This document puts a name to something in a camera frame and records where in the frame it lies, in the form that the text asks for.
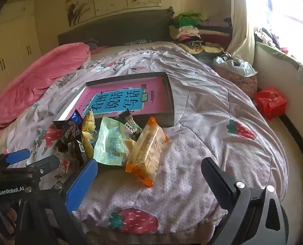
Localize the dark grey headboard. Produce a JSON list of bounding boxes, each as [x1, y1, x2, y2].
[[58, 7, 174, 47]]

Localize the cream curtain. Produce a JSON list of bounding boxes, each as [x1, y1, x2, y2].
[[227, 0, 255, 64]]

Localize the strawberry print bed cover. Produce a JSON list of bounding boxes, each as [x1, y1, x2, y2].
[[0, 46, 289, 238]]

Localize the blue Oreo cookie packet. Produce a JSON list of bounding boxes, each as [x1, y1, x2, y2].
[[61, 110, 82, 144]]

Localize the pink folded quilt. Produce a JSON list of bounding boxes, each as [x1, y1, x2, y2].
[[0, 43, 91, 128]]

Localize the cream wardrobe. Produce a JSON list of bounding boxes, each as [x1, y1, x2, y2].
[[0, 0, 41, 92]]

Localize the shallow brown cardboard box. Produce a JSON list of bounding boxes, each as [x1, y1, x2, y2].
[[53, 72, 175, 129]]

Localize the red plastic bag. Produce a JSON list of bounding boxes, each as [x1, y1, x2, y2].
[[255, 87, 288, 120]]

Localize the white plastic bag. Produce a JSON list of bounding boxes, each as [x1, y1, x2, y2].
[[213, 53, 258, 77]]

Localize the floral basket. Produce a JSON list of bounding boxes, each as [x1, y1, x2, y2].
[[213, 66, 258, 99]]

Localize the pile of folded clothes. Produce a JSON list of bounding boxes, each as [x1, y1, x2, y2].
[[169, 11, 233, 56]]

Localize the clothes on window sill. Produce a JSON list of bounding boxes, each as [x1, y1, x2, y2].
[[254, 28, 303, 84]]

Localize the orange wafer biscuit packet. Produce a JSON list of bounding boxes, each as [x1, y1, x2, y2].
[[125, 117, 169, 187]]

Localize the black chocolate snack packet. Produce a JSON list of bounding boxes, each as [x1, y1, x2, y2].
[[55, 139, 87, 167]]

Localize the light green snack packet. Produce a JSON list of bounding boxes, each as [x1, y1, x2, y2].
[[93, 117, 136, 166]]

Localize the yellow snack packet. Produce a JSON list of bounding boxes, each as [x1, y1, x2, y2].
[[81, 109, 98, 158]]

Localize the dark green seaweed snack packet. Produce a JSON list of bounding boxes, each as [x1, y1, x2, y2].
[[116, 109, 143, 141]]

